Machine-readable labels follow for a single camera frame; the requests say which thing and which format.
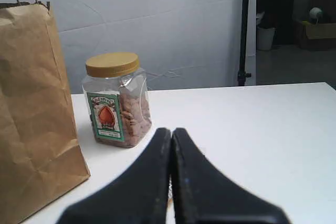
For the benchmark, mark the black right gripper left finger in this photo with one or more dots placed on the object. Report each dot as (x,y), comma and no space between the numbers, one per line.
(138,195)

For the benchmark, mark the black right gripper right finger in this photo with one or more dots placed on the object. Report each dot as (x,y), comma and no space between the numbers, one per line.
(202,194)

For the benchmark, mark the brown paper bag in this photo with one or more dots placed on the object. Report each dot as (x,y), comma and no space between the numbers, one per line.
(41,159)

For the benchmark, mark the black vertical stand pole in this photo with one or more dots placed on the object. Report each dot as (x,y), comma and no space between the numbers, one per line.
(242,75)

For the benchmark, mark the white bucket in background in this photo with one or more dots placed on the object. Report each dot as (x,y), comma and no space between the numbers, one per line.
(265,38)

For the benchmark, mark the cardboard box in background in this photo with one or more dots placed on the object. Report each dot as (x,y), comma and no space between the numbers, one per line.
(315,37)

